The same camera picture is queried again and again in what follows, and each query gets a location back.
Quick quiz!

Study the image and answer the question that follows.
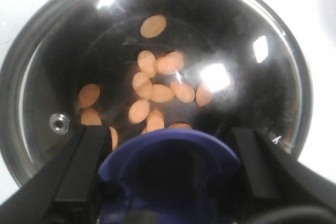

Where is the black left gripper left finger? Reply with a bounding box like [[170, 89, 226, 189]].
[[1, 126, 110, 223]]

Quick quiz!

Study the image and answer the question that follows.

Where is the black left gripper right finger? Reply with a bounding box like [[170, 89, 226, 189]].
[[230, 127, 335, 223]]

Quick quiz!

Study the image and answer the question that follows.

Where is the orange ham slice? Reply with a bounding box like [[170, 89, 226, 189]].
[[132, 72, 153, 100], [170, 80, 195, 103], [155, 51, 184, 75], [146, 109, 165, 132], [109, 126, 119, 151], [140, 15, 167, 38], [196, 82, 214, 106], [78, 83, 100, 109], [151, 84, 174, 103], [80, 108, 102, 125], [128, 99, 150, 124], [138, 50, 156, 78]]

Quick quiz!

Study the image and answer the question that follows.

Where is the glass lid blue knob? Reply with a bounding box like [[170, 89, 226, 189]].
[[1, 0, 312, 223]]

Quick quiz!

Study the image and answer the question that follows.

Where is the dark blue saucepan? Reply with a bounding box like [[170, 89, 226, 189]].
[[1, 0, 312, 185]]

